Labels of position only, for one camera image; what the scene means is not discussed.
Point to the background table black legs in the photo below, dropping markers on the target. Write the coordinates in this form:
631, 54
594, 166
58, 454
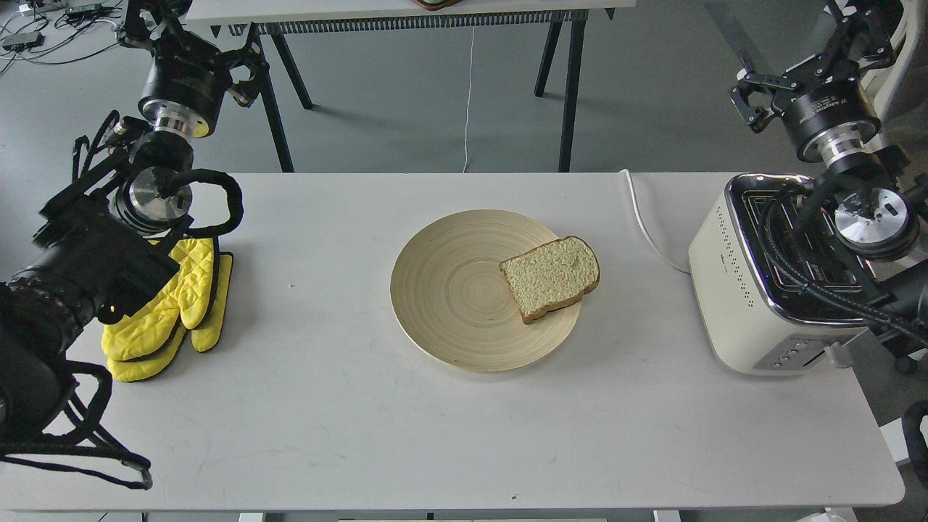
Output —
294, 17

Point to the brown object on background table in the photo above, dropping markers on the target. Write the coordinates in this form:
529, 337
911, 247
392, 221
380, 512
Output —
434, 5

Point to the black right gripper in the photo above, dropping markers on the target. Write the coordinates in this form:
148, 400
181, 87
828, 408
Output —
828, 115

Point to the cream two-slot toaster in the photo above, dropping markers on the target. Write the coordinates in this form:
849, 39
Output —
758, 320

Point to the round bamboo plate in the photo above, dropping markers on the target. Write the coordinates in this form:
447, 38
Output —
452, 300

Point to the yellow oven mitt top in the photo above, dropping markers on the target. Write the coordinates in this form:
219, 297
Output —
185, 301

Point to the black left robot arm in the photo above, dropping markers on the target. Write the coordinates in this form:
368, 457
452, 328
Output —
107, 241

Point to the slice of bread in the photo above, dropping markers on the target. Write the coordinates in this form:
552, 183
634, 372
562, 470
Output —
551, 276

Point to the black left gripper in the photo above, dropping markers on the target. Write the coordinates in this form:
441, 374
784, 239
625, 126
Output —
189, 76

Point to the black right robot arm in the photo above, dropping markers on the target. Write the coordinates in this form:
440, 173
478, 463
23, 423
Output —
874, 220

